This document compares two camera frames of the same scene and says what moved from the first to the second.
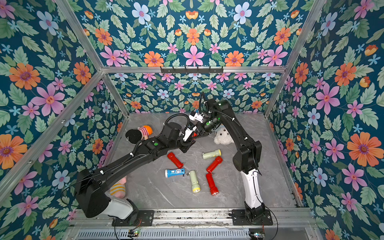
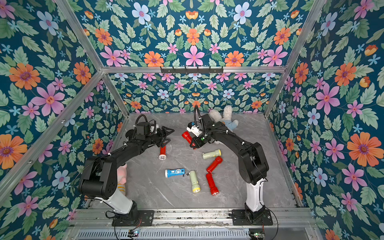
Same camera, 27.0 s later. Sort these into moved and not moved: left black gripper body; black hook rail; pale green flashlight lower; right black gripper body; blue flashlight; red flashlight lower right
Moved: right black gripper body; left black gripper body
Not moved: pale green flashlight lower; blue flashlight; black hook rail; red flashlight lower right
